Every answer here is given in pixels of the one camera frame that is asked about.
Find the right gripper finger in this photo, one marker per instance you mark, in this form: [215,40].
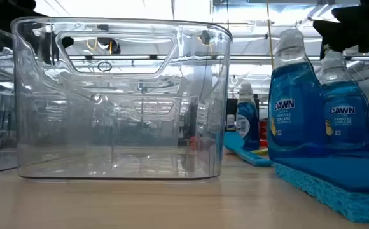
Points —
[329,33]
[348,16]

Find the blue Dawn dish soap bottle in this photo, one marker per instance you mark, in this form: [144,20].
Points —
[294,105]
[346,111]
[247,117]

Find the blue scraper tool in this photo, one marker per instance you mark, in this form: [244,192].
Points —
[248,157]

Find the red shelf unit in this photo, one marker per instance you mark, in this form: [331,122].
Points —
[262,132]

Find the black monitor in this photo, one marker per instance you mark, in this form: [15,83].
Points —
[230,106]

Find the white container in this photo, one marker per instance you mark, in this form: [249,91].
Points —
[230,122]

